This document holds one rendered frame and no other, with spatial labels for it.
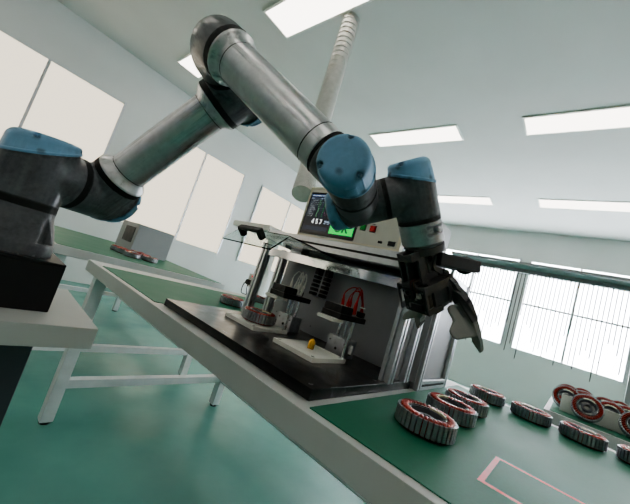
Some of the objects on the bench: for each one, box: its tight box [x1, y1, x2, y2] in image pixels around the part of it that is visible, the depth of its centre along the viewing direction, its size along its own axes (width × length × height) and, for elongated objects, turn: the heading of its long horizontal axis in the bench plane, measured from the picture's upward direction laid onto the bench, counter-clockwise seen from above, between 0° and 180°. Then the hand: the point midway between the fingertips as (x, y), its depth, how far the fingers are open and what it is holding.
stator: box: [445, 388, 489, 418], centre depth 86 cm, size 11×11×4 cm
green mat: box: [310, 385, 630, 504], centre depth 67 cm, size 94×61×1 cm, turn 29°
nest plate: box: [273, 337, 346, 364], centre depth 85 cm, size 15×15×1 cm
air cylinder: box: [275, 311, 302, 333], centre depth 112 cm, size 5×8×6 cm
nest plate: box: [225, 312, 288, 334], centre depth 101 cm, size 15×15×1 cm
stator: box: [394, 398, 458, 445], centre depth 59 cm, size 11×11×4 cm
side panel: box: [409, 301, 457, 391], centre depth 103 cm, size 28×3×32 cm, turn 29°
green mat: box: [103, 266, 273, 312], centre depth 153 cm, size 94×61×1 cm, turn 29°
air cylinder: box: [325, 333, 357, 359], centre depth 96 cm, size 5×8×6 cm
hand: (449, 338), depth 61 cm, fingers open, 14 cm apart
